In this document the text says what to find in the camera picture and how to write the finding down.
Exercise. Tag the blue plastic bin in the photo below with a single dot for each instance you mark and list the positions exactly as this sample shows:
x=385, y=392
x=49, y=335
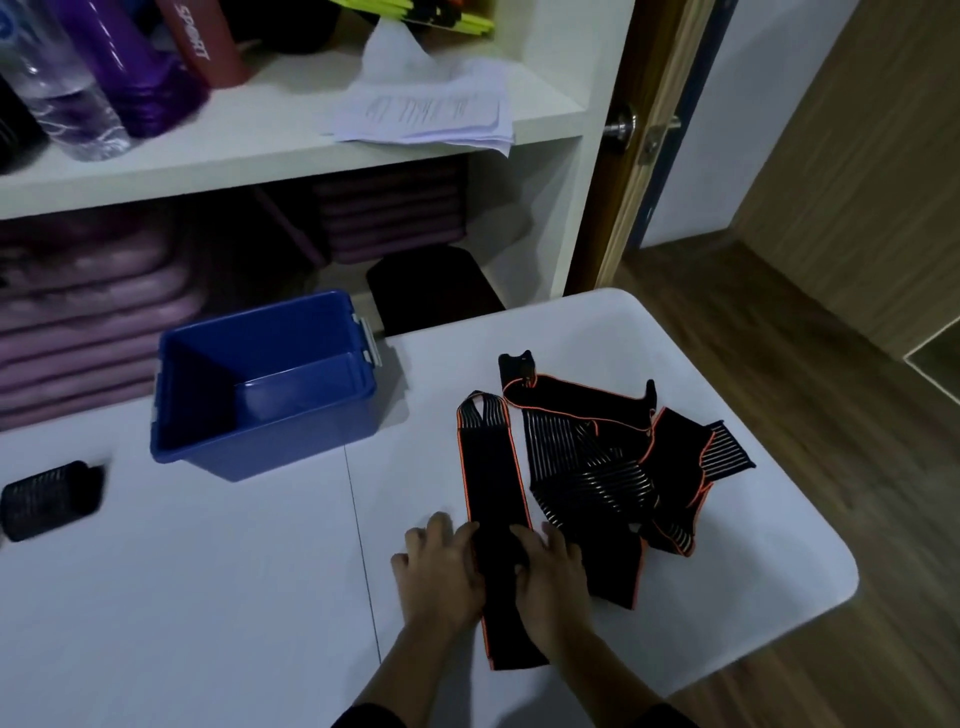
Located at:
x=262, y=450

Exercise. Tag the pink sport bottle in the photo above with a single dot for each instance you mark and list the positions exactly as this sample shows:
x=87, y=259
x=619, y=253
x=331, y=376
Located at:
x=210, y=52

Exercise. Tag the person's left hand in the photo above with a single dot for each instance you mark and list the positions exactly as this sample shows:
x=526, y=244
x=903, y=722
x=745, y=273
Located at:
x=442, y=585

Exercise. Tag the yellow orange agility ladder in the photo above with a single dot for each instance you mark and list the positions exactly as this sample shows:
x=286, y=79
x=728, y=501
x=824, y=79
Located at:
x=420, y=11

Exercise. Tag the black cylindrical roller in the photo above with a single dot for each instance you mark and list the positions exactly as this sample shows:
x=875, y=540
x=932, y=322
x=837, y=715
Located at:
x=15, y=135

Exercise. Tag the wooden door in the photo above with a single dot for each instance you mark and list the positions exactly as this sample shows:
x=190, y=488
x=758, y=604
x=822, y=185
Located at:
x=607, y=225

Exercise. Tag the person's right hand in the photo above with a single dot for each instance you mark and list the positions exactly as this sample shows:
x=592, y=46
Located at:
x=559, y=600

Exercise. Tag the stack of pink mats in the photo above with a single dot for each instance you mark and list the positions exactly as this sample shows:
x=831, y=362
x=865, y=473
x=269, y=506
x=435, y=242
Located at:
x=90, y=330
x=390, y=217

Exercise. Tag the clear plastic water bottle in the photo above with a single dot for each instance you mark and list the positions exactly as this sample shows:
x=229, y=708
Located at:
x=75, y=120

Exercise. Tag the white shelf unit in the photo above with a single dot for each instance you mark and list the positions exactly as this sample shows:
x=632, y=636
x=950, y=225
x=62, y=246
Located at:
x=262, y=142

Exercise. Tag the metal door knob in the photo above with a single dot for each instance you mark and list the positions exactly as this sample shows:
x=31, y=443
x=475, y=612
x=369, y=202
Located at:
x=619, y=129

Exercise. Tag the purple bottle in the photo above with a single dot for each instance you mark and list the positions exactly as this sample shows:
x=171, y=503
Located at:
x=142, y=90

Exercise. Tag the white paper sheets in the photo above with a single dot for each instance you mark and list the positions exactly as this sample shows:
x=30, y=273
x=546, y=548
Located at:
x=427, y=112

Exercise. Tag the person's left forearm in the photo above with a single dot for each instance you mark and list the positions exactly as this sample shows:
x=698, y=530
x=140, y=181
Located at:
x=405, y=675

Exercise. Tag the black round bag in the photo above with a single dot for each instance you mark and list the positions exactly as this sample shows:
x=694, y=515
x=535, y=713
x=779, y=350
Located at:
x=292, y=26

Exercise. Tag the black chair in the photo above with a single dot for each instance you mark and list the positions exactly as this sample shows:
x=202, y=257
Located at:
x=435, y=289

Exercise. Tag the person's right forearm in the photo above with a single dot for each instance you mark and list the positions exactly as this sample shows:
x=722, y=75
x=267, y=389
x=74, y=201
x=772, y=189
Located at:
x=600, y=686

